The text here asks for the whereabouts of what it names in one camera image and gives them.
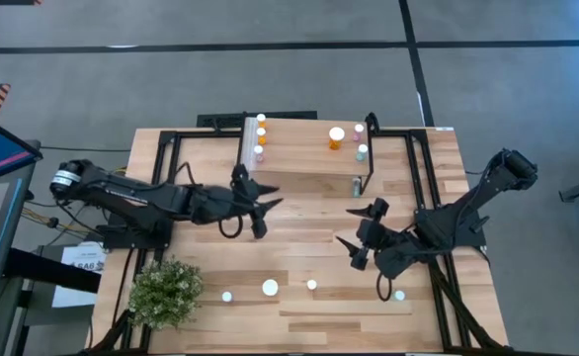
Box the black flat beam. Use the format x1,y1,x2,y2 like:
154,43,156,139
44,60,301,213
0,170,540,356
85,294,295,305
2,246,102,294

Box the green artificial potted plant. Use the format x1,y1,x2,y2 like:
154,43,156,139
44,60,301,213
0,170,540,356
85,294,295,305
127,256,206,331

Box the black slotted bar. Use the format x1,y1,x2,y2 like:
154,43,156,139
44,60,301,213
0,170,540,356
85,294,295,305
196,110,319,129

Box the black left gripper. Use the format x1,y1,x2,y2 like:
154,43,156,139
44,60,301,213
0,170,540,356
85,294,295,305
189,165,285,240

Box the thin black floor cable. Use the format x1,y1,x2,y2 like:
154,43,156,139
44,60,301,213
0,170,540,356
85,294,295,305
40,144,132,153

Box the white printed paper sheet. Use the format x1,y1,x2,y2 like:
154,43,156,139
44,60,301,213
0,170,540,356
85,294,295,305
51,241,108,309

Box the wooden shelf black metal legs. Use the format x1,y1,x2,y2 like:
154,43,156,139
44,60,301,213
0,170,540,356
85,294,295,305
235,116,374,197

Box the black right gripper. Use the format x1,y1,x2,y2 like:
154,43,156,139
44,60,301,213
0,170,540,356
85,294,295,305
335,198,404,271

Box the black floor tape strip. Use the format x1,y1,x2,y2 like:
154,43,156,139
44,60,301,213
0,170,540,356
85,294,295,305
398,0,435,128
0,39,579,54

